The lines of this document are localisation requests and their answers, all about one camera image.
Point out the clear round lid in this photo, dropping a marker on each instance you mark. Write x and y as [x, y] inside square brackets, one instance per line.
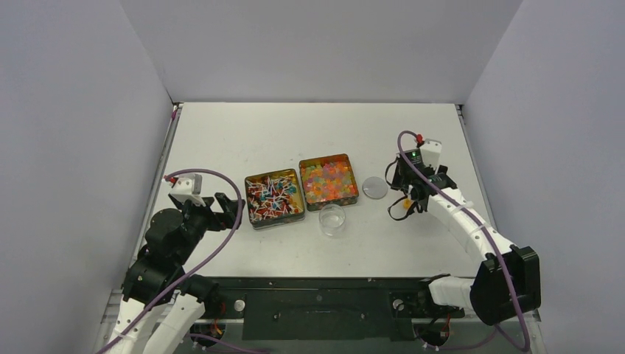
[375, 187]

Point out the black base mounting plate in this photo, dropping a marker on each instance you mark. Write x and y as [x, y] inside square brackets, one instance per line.
[395, 331]

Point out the clear plastic round container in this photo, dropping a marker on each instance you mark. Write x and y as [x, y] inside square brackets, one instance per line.
[332, 219]

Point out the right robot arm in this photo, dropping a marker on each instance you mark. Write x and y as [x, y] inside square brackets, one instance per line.
[507, 281]

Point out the tin box of gummy candies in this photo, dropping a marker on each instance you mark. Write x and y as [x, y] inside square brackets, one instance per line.
[328, 180]

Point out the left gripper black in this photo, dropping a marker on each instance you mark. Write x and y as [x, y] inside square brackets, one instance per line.
[219, 220]

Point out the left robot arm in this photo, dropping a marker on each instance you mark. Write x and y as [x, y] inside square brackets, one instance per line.
[160, 300]

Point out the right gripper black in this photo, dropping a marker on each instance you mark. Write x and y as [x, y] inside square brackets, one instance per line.
[404, 177]

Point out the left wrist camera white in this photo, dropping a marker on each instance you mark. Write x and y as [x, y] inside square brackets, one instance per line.
[186, 187]

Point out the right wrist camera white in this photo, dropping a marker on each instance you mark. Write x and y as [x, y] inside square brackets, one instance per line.
[430, 152]

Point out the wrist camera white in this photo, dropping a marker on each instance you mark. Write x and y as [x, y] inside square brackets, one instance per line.
[186, 187]
[430, 152]

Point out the tin box of lollipops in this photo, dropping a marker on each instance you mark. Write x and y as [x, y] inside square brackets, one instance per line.
[274, 199]

